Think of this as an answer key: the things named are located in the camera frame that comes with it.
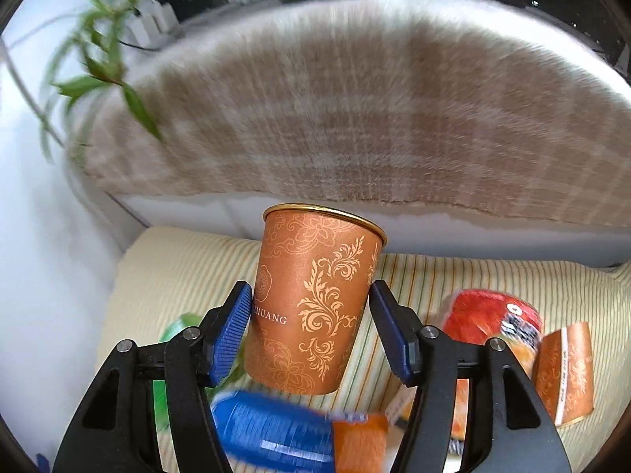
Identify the orange patterned paper cup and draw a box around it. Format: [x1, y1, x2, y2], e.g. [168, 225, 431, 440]
[244, 203, 387, 396]

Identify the red orange chips can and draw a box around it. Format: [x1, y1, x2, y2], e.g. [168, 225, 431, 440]
[393, 288, 545, 442]

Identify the green snack can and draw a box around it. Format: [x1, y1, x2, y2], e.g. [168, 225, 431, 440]
[153, 306, 247, 438]

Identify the blue orange snack can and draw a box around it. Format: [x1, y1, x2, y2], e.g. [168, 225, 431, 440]
[211, 390, 389, 472]

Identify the brown plaid blanket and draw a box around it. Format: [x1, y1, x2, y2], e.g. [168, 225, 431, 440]
[82, 0, 630, 227]

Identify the potted spider plant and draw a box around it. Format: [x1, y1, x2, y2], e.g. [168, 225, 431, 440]
[1, 0, 164, 160]

